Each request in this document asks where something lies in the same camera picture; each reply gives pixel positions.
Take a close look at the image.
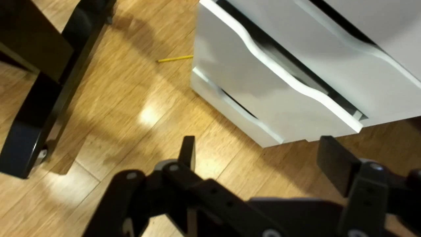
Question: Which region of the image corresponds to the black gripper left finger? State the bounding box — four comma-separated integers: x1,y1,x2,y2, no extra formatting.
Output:
83,135,281,237

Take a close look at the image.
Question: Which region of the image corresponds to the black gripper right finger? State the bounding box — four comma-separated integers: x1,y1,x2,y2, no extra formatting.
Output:
316,135,421,237

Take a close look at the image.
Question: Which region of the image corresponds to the white drawer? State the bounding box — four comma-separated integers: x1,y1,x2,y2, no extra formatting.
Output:
192,0,365,145

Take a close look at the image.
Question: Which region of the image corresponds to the white drawer cabinet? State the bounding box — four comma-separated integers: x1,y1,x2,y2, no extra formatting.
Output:
189,0,421,149

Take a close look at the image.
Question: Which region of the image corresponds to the yellow pencil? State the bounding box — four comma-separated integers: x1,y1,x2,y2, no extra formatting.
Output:
156,54,194,63

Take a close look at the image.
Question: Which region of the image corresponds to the black wheeled furniture frame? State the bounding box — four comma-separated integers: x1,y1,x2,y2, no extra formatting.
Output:
0,0,118,180

